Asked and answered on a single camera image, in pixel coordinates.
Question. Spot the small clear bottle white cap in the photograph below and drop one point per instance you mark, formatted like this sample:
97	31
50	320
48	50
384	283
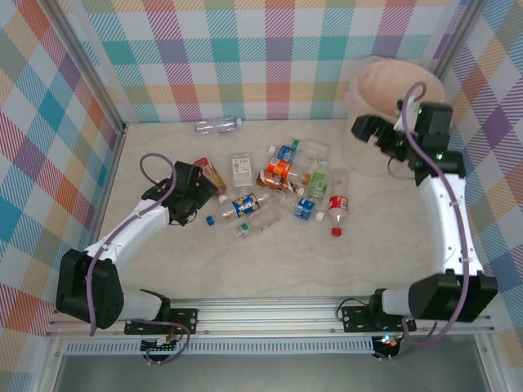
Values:
223	199

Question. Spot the green label bottle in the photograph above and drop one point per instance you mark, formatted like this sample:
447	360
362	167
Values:
318	184

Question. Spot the clear bottle pale blue cap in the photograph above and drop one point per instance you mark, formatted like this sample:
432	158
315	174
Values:
216	126

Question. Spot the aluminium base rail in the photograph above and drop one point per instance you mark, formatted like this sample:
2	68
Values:
265	314

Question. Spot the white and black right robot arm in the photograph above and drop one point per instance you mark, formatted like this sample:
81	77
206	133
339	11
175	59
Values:
441	220

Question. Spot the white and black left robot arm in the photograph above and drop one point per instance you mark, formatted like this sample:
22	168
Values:
135	228

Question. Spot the grey metal panel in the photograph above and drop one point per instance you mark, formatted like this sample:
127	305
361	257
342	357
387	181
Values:
265	375

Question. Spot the blue label bottle white cap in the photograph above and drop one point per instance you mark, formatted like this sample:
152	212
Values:
304	208
286	153

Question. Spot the aluminium frame post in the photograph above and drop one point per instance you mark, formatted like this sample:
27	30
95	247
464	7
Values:
95	69
459	32

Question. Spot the blue yellow label bottle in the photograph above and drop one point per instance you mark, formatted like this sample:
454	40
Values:
245	205

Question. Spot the aluminium frame side rail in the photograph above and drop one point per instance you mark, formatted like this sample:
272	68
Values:
110	179

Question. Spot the brown drink carton red top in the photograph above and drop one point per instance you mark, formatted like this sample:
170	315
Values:
216	177

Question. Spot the copper brown bottle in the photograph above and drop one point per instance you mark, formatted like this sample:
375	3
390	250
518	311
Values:
274	183

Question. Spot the orange label clear bottle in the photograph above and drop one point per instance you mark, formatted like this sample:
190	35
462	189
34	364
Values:
281	167

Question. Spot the clear bottle green cap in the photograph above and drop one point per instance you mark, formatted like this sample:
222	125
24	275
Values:
259	224
312	149

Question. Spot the beige plastic bin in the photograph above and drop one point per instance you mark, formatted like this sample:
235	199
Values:
363	155

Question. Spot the red label bottle red cap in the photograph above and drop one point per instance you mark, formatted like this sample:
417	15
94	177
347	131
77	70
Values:
338	204

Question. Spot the clear square bottle white label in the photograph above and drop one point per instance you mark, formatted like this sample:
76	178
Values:
241	169

